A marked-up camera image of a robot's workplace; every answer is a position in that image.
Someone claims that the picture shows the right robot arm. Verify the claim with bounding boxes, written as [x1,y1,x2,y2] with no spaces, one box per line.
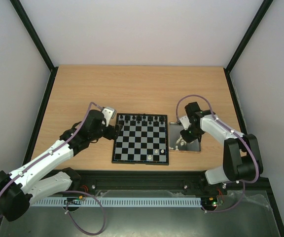
[179,102,263,194]

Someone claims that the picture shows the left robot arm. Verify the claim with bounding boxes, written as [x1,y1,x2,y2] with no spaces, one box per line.
[0,107,121,222]

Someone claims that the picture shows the metal tray wooden rim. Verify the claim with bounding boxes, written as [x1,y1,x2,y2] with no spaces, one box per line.
[168,120,202,154]

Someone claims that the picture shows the black white chessboard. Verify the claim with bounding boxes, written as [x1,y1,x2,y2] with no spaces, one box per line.
[111,113,169,165]

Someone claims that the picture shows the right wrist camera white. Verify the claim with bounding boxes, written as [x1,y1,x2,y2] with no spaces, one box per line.
[179,116,191,130]

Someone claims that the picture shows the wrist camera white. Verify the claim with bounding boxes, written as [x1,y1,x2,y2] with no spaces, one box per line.
[179,116,191,130]
[102,107,116,121]

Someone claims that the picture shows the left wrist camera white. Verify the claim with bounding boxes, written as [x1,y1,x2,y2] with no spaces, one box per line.
[102,107,116,121]

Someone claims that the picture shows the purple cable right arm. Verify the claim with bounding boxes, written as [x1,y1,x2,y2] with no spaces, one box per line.
[175,94,259,183]

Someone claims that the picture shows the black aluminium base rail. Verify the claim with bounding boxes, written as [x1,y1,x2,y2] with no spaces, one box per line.
[78,170,224,196]

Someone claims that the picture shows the purple cable floor loop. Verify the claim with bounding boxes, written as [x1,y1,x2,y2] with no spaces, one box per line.
[63,191,107,236]

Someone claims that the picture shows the white slotted cable duct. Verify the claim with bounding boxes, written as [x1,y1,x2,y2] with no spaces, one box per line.
[33,197,202,208]

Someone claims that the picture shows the black frame post left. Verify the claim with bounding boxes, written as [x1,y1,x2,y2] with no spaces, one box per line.
[9,0,55,72]

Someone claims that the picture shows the black frame post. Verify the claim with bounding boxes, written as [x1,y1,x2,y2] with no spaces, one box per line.
[225,0,274,73]
[9,0,55,72]

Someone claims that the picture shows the black frame post right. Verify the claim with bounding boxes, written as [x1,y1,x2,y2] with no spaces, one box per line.
[225,0,274,73]

